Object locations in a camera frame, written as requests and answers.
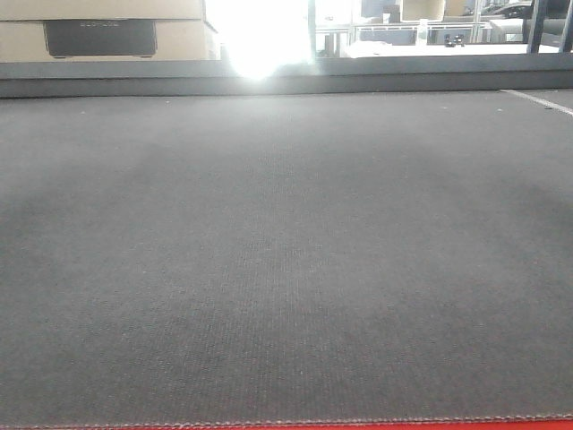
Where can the dark grey conveyor belt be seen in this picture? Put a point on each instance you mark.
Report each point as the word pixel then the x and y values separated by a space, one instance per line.
pixel 302 260

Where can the cardboard box with black panel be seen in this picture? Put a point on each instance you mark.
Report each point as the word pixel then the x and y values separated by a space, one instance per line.
pixel 76 30

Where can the white background table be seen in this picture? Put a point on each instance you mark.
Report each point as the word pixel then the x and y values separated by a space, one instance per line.
pixel 364 49

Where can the grey conveyor side rail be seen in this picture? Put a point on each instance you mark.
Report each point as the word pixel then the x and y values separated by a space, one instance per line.
pixel 326 75

